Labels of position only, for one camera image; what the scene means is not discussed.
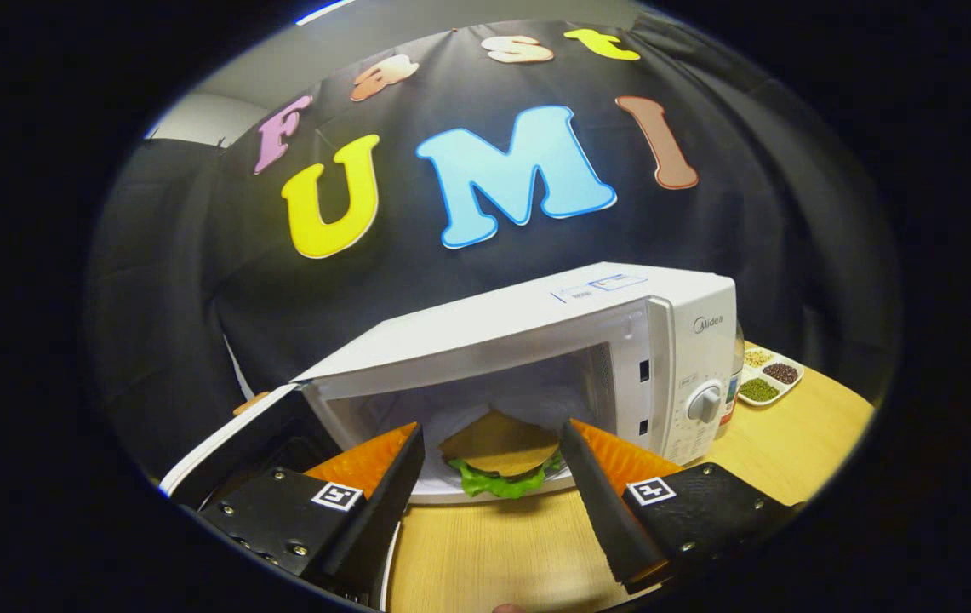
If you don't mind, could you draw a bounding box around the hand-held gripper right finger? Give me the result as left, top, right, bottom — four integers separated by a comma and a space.
559, 417, 801, 595

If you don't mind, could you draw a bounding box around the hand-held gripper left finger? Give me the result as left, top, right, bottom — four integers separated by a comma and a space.
198, 421, 426, 595

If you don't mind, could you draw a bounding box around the toy burger with lettuce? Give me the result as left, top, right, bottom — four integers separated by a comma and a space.
438, 409, 567, 501

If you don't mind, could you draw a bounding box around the white microwave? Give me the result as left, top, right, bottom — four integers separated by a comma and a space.
159, 261, 739, 512

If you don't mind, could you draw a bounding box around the clear plastic bottle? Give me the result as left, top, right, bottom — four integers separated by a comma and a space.
719, 322, 745, 427

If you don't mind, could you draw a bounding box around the white divided dish of beans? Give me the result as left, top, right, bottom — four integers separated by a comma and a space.
737, 347, 805, 408

